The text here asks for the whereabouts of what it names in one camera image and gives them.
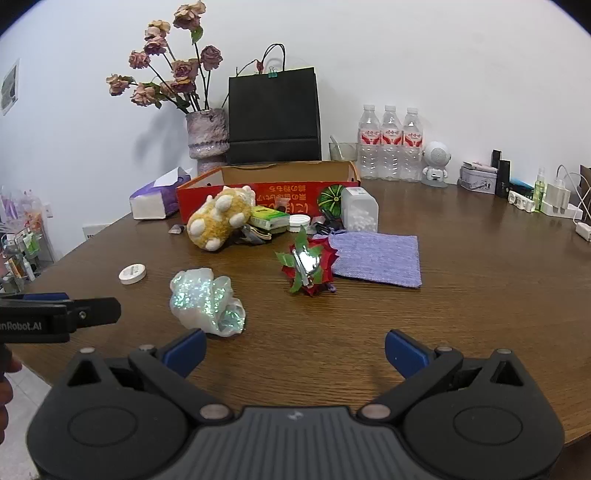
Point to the white round tape roll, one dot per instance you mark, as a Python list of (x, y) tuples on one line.
[(132, 273)]

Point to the green spray bottle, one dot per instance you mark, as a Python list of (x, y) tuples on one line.
[(539, 191)]

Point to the black paper bag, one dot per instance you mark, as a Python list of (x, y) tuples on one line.
[(272, 115)]

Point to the slim black device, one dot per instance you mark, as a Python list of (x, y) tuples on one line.
[(496, 159)]

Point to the white plastic clip holder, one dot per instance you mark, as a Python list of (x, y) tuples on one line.
[(521, 201)]

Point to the white tin box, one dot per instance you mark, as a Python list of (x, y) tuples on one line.
[(478, 180)]

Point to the yellow plush toy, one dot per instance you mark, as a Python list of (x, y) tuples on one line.
[(217, 221)]

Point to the white robot figure speaker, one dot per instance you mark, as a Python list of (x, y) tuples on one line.
[(435, 159)]

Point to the mottled purple ceramic vase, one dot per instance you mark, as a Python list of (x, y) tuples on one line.
[(207, 134)]

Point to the glass cup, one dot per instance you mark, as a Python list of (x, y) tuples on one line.
[(348, 152)]

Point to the dried pink rose bouquet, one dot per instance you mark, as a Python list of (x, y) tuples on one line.
[(184, 69)]

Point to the dried rose bud stem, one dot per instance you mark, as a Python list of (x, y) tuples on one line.
[(247, 66)]

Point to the white charger block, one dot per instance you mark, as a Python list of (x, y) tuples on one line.
[(559, 196)]

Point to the red cardboard box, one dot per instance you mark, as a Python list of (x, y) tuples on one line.
[(281, 191)]

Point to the person's left hand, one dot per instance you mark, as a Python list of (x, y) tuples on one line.
[(5, 397)]

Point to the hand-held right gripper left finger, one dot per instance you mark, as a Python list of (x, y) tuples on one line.
[(187, 350)]

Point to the clear jar of white pellets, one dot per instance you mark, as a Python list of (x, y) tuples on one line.
[(360, 212)]

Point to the white jar lid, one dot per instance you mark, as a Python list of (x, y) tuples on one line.
[(299, 224)]

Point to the dark teal flat item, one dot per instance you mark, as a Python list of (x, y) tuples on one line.
[(521, 185)]

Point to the purple tissue pack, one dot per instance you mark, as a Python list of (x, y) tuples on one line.
[(147, 203)]

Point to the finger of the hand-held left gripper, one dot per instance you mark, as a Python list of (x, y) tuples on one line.
[(44, 297), (99, 310)]

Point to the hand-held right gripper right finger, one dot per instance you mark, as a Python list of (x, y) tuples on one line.
[(406, 353)]

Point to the purple knitted cloth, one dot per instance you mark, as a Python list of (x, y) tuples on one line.
[(383, 258)]

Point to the green packet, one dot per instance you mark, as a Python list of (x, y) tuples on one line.
[(270, 217)]

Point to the red foil flower decoration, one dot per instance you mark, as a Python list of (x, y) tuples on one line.
[(318, 272)]

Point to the rack of small goods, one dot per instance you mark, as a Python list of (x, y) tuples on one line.
[(21, 244)]

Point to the white wall outlet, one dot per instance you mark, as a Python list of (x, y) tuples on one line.
[(96, 230)]

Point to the white spoon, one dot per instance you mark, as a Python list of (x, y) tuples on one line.
[(336, 145)]

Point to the black rectangular box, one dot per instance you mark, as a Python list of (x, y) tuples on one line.
[(503, 180)]

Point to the dark wrapper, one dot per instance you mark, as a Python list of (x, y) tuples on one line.
[(254, 236)]

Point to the white plug adapter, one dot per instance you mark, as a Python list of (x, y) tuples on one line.
[(583, 230)]

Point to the iridescent plastic wrap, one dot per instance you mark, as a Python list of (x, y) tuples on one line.
[(203, 300)]

